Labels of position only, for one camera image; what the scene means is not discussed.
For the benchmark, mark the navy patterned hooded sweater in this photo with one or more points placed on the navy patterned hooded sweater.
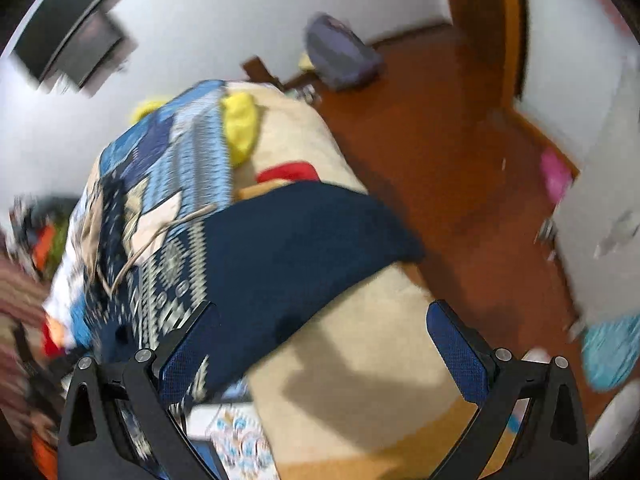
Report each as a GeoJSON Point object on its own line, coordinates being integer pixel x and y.
{"type": "Point", "coordinates": [250, 276]}

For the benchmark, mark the large wall television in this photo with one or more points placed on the large wall television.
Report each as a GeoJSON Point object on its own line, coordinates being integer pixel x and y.
{"type": "Point", "coordinates": [49, 28]}

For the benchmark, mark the brown wooden wardrobe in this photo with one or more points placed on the brown wooden wardrobe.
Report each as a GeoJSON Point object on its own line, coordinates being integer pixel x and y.
{"type": "Point", "coordinates": [498, 29]}

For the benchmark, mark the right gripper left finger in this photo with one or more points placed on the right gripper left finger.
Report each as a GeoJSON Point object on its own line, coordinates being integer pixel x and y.
{"type": "Point", "coordinates": [93, 440]}

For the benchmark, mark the green storage box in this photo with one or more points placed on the green storage box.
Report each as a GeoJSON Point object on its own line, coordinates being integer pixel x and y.
{"type": "Point", "coordinates": [58, 245]}

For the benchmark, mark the grey blue backpack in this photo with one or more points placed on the grey blue backpack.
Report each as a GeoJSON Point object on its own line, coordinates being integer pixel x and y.
{"type": "Point", "coordinates": [340, 58]}

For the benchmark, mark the striped red beige curtain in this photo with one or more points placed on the striped red beige curtain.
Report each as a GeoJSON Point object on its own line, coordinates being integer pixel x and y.
{"type": "Point", "coordinates": [21, 300]}

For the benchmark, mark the yellow blanket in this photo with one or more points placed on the yellow blanket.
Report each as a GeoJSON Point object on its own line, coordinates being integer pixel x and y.
{"type": "Point", "coordinates": [240, 124]}

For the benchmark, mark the blue patchwork quilt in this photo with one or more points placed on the blue patchwork quilt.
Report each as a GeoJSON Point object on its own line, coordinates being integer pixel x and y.
{"type": "Point", "coordinates": [134, 254]}

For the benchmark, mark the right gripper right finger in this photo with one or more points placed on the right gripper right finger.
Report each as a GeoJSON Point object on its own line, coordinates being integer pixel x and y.
{"type": "Point", "coordinates": [552, 441]}

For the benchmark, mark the red plush toy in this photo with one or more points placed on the red plush toy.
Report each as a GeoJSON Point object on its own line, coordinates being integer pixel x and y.
{"type": "Point", "coordinates": [290, 171]}

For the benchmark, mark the small wall monitor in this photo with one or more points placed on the small wall monitor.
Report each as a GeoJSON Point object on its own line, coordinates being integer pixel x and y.
{"type": "Point", "coordinates": [98, 49]}

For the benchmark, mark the orange box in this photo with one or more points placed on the orange box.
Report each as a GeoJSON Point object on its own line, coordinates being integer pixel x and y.
{"type": "Point", "coordinates": [43, 246]}

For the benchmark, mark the beige mattress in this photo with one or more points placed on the beige mattress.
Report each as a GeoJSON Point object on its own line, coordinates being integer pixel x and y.
{"type": "Point", "coordinates": [360, 392]}

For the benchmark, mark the white cabinet door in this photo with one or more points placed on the white cabinet door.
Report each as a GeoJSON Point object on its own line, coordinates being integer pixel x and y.
{"type": "Point", "coordinates": [581, 88]}

